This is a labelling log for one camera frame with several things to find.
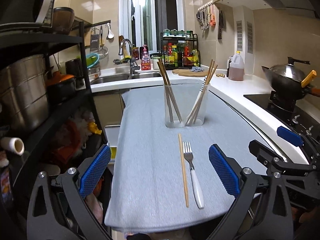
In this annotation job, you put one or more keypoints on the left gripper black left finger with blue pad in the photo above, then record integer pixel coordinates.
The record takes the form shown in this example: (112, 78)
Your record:
(46, 219)

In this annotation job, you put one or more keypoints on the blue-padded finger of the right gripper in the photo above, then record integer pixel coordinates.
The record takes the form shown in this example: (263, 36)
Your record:
(290, 136)

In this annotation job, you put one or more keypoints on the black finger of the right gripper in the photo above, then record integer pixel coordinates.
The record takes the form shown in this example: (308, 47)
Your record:
(266, 156)

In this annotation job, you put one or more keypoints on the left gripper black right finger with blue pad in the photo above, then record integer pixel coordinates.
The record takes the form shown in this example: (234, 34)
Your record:
(273, 216)

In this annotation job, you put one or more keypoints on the white handled fork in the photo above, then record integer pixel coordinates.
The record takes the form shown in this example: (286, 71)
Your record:
(198, 194)

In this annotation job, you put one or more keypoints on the white striped handle knife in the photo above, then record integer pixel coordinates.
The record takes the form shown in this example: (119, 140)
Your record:
(202, 87)

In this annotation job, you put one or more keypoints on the chrome kitchen faucet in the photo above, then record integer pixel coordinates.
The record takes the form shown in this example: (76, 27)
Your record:
(126, 50)

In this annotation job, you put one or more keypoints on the black gas stove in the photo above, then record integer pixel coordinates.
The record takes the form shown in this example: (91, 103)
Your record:
(298, 120)

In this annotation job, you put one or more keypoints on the steel wok with lid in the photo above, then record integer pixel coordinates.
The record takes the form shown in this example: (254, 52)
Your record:
(290, 82)

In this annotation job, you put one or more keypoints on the white paper roll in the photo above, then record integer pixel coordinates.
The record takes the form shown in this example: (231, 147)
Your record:
(14, 145)

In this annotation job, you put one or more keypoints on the black metal shelf rack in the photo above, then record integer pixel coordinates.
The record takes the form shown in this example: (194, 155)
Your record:
(17, 44)

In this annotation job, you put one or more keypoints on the oil jug with yellow cap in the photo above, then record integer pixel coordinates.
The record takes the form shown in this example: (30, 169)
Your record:
(236, 68)

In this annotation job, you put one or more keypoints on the grey table cloth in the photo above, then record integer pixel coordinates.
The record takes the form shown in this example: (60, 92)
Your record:
(147, 187)

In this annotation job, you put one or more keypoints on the white trash bin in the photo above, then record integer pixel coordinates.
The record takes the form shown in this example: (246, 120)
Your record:
(112, 134)

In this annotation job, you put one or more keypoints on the clear plastic utensil holder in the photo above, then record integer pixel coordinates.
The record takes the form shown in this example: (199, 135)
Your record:
(193, 111)

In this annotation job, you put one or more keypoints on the blue dish cloth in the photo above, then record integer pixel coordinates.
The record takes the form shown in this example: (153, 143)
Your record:
(196, 69)

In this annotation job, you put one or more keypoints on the round wooden cutting board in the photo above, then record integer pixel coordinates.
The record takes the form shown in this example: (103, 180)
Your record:
(189, 73)

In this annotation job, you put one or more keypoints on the orange lidded black pot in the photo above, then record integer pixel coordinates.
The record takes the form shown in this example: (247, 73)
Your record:
(61, 82)

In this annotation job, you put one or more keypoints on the large steel stock pot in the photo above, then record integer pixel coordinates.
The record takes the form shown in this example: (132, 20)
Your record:
(23, 90)

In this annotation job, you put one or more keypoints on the hanging cleaver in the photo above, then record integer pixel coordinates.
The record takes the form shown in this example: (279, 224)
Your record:
(220, 26)

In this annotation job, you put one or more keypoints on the black spice rack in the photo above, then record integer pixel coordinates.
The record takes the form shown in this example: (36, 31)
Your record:
(180, 49)

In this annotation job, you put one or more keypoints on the steel double sink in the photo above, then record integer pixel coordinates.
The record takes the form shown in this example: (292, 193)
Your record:
(121, 77)

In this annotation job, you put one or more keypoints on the hanging utensil set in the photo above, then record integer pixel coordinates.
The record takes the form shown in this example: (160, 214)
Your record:
(206, 16)

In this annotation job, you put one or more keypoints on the white jar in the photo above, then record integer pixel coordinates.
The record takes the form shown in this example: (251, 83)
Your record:
(155, 63)

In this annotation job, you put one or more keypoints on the red dish soap bottle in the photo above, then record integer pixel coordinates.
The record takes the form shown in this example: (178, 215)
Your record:
(145, 59)

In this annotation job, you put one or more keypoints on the green and blue colander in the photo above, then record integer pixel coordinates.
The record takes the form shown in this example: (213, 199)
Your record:
(92, 59)

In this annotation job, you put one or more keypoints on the metal box grater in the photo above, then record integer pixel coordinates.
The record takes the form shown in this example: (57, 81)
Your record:
(94, 39)

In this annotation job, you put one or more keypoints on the white hanging ladle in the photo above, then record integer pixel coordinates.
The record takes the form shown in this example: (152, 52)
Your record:
(110, 34)

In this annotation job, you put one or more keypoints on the window with white frame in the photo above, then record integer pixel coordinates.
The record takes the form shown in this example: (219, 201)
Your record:
(143, 21)

